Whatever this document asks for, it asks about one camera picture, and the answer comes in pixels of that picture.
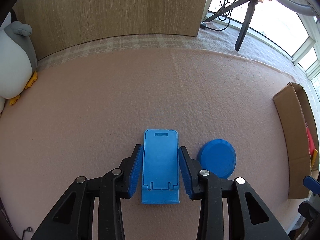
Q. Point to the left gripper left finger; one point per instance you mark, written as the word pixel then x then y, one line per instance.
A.
pixel 72 215

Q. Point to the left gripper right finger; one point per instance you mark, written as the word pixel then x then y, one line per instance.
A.
pixel 248 216

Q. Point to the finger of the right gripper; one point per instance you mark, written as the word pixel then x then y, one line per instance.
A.
pixel 312 184

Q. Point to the red cushion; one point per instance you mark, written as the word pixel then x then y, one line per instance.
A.
pixel 310 141

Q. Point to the blue phone stand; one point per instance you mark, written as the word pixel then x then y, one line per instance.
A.
pixel 162 164

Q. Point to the cardboard box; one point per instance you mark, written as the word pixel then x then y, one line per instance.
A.
pixel 295 114

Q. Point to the pink blanket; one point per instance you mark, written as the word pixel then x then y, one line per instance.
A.
pixel 82 117

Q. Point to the left penguin plush toy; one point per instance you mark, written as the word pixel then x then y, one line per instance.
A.
pixel 2 103

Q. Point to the penguin plush toy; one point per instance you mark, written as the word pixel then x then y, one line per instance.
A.
pixel 2 103
pixel 18 58

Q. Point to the right penguin plush toy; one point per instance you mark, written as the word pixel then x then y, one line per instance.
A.
pixel 18 58

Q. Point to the plaid bed sheet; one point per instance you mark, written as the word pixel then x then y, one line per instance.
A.
pixel 255 47

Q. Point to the light wooden board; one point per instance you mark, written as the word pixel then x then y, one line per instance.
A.
pixel 60 24

